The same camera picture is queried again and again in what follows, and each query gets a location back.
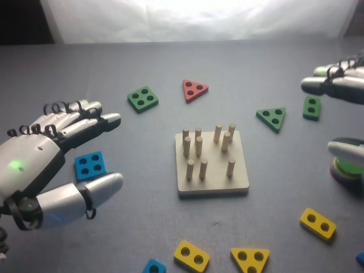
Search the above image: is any yellow rectangle two-hole block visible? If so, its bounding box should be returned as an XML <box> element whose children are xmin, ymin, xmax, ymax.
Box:
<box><xmin>173</xmin><ymin>239</ymin><xmax>210</xmax><ymax>273</ymax></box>
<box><xmin>300</xmin><ymin>207</ymin><xmax>337</xmax><ymax>241</ymax></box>

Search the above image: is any white backdrop sheet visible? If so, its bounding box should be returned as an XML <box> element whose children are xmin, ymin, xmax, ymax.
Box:
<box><xmin>39</xmin><ymin>0</ymin><xmax>356</xmax><ymax>44</ymax></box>

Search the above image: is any green rectangle two-hole block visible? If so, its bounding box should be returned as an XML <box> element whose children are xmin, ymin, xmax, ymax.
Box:
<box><xmin>302</xmin><ymin>96</ymin><xmax>322</xmax><ymax>122</ymax></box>

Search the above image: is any wooden peg board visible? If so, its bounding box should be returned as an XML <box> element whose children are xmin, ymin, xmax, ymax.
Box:
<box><xmin>175</xmin><ymin>122</ymin><xmax>250</xmax><ymax>199</ymax></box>

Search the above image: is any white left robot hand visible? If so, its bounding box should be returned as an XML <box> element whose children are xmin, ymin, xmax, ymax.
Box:
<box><xmin>0</xmin><ymin>99</ymin><xmax>125</xmax><ymax>231</ymax></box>

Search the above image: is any yellow triangle three-hole block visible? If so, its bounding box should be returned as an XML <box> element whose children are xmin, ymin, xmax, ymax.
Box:
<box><xmin>230</xmin><ymin>247</ymin><xmax>270</xmax><ymax>273</ymax></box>

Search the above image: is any green square four-hole block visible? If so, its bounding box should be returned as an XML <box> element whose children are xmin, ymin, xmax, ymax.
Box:
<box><xmin>127</xmin><ymin>85</ymin><xmax>159</xmax><ymax>114</ymax></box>

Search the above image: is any blue square four-hole block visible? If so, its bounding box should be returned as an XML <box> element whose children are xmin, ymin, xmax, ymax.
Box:
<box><xmin>74</xmin><ymin>151</ymin><xmax>107</xmax><ymax>183</ymax></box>

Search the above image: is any grey table cloth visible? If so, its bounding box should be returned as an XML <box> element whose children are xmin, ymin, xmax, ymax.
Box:
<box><xmin>0</xmin><ymin>38</ymin><xmax>364</xmax><ymax>273</ymax></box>

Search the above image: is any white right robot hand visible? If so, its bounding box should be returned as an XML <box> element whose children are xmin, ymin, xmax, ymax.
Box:
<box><xmin>300</xmin><ymin>49</ymin><xmax>364</xmax><ymax>160</ymax></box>

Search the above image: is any green triangle three-hole block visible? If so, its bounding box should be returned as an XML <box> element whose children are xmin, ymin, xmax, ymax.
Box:
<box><xmin>255</xmin><ymin>107</ymin><xmax>287</xmax><ymax>134</ymax></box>

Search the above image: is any red triangle three-hole block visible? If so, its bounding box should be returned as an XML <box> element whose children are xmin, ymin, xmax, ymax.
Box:
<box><xmin>181</xmin><ymin>78</ymin><xmax>210</xmax><ymax>104</ymax></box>

